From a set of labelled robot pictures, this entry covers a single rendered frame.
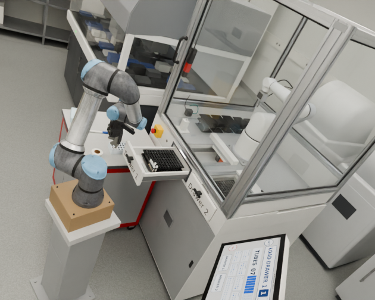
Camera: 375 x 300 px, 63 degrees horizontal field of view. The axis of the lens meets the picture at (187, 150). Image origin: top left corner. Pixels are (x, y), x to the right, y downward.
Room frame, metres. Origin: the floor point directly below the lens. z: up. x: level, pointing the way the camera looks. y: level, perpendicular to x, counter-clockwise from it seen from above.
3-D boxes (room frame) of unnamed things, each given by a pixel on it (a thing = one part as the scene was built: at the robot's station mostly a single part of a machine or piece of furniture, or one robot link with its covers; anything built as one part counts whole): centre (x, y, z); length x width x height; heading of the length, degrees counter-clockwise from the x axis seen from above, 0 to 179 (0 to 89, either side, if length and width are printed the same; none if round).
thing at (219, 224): (1.96, -0.37, 0.87); 1.02 x 0.95 x 0.14; 41
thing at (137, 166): (1.46, 0.27, 0.87); 0.29 x 0.02 x 0.11; 41
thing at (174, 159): (1.59, 0.11, 0.87); 0.22 x 0.18 x 0.06; 131
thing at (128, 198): (1.78, 0.52, 0.38); 0.62 x 0.58 x 0.76; 41
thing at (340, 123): (1.59, -0.69, 1.52); 0.87 x 0.01 x 0.86; 131
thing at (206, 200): (1.43, -0.18, 0.87); 0.29 x 0.02 x 0.11; 41
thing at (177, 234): (1.95, -0.37, 0.40); 1.03 x 0.95 x 0.80; 41
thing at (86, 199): (1.07, 0.35, 0.91); 0.15 x 0.15 x 0.10
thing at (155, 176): (1.60, 0.11, 0.86); 0.40 x 0.26 x 0.06; 131
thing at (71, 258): (1.07, 0.35, 0.38); 0.30 x 0.30 x 0.76; 55
